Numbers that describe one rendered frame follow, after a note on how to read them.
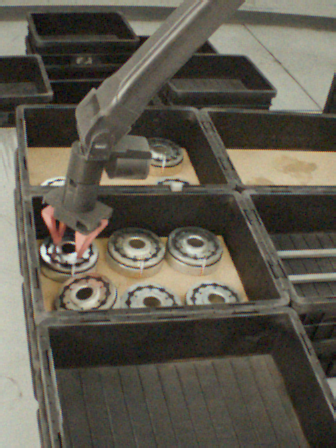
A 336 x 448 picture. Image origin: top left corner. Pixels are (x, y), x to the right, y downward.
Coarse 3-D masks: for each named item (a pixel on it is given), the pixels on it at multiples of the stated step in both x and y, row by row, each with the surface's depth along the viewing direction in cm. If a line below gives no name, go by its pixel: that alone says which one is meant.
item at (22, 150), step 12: (24, 108) 140; (36, 108) 141; (48, 108) 142; (60, 108) 142; (72, 108) 143; (144, 108) 147; (156, 108) 148; (168, 108) 149; (180, 108) 150; (192, 108) 151; (204, 120) 147; (24, 132) 133; (204, 132) 143; (24, 144) 130; (216, 144) 140; (24, 156) 127; (216, 156) 137; (24, 168) 124; (24, 180) 121; (228, 180) 131; (24, 192) 120
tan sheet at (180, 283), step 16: (96, 240) 127; (224, 256) 129; (96, 272) 120; (112, 272) 121; (160, 272) 123; (176, 272) 124; (224, 272) 126; (48, 288) 115; (176, 288) 121; (240, 288) 123; (48, 304) 113
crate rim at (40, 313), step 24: (120, 192) 123; (144, 192) 124; (168, 192) 125; (192, 192) 126; (216, 192) 127; (24, 216) 114; (264, 264) 114; (48, 312) 98; (72, 312) 99; (96, 312) 100; (120, 312) 100; (144, 312) 101; (168, 312) 102
